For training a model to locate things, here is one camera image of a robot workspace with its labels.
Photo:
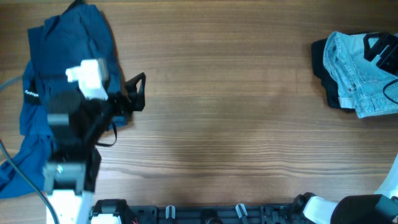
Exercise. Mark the teal blue garment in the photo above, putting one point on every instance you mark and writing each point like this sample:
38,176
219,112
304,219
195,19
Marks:
36,145

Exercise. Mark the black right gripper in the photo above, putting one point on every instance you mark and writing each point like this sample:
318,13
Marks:
387,61

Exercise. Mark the light blue denim shorts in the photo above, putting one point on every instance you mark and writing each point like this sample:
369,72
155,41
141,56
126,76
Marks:
362,86

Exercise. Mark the navy blue shirt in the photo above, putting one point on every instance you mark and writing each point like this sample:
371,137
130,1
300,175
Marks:
62,42

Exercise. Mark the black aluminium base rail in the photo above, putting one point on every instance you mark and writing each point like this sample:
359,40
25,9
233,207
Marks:
119,212

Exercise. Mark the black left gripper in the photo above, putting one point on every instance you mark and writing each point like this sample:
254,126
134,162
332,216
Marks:
125,107

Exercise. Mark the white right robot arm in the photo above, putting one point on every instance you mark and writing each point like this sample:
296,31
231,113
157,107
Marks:
380,207

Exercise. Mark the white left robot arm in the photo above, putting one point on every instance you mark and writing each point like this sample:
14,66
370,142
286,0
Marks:
71,171

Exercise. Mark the black folded garment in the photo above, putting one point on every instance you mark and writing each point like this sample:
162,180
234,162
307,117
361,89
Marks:
330,86

